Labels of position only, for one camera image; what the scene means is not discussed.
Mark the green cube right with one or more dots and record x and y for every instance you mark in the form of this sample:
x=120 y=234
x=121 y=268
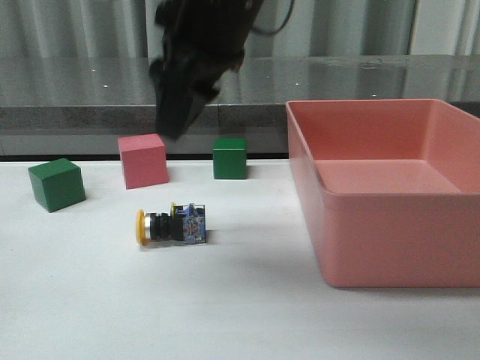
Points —
x=230 y=158

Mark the green cube left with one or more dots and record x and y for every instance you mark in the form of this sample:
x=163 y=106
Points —
x=57 y=184

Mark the green cube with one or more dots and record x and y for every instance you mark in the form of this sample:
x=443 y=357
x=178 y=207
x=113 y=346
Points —
x=57 y=184
x=230 y=158

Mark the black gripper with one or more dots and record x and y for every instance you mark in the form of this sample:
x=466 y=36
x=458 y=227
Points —
x=201 y=40

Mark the pink cube centre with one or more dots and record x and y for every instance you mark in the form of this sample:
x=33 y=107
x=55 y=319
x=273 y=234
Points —
x=143 y=160

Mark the yellow push button switch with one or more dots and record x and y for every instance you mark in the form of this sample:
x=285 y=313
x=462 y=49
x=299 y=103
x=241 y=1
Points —
x=183 y=223

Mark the pink plastic bin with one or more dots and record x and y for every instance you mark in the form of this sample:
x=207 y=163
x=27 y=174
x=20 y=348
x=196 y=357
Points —
x=389 y=190

